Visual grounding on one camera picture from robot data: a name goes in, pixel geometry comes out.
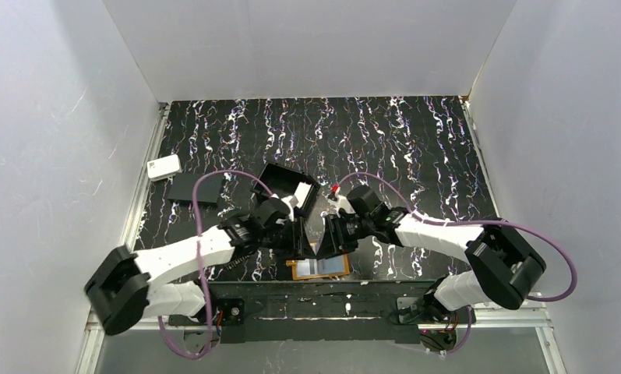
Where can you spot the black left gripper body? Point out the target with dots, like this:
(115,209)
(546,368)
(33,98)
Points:
(291,235)

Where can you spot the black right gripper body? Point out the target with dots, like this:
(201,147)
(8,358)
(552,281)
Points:
(336,235)

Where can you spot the orange leather card holder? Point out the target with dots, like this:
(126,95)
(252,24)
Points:
(310,269)

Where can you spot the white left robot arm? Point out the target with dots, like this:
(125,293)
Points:
(129,286)

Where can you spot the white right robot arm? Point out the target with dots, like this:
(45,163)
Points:
(504,267)

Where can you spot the black card box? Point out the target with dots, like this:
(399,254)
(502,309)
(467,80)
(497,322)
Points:
(283,180)

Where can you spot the small white box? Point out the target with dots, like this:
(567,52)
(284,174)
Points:
(163,167)

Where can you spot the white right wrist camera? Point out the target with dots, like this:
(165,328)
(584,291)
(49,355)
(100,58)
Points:
(339,201)

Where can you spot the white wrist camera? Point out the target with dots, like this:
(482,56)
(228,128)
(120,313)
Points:
(292,203)
(339,201)

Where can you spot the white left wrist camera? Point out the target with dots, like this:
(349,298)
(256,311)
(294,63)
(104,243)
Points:
(292,203)

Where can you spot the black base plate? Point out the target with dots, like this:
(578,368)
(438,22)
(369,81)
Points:
(329,311)

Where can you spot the aluminium frame rail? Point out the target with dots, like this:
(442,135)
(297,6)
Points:
(93,332)

